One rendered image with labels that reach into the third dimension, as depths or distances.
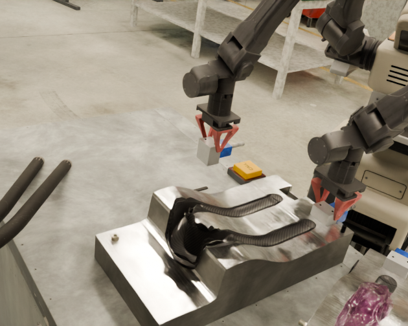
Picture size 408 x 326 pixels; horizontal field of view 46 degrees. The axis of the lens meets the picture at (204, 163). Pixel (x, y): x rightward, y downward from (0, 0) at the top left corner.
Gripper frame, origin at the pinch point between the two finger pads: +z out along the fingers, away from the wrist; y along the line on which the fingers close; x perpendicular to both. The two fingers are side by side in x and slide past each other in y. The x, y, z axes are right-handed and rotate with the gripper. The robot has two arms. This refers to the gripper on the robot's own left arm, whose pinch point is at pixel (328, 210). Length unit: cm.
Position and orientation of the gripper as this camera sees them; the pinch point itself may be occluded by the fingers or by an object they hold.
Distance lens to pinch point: 113.3
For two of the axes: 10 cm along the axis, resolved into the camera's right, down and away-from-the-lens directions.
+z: -1.5, 8.5, 5.0
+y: 5.6, 4.9, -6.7
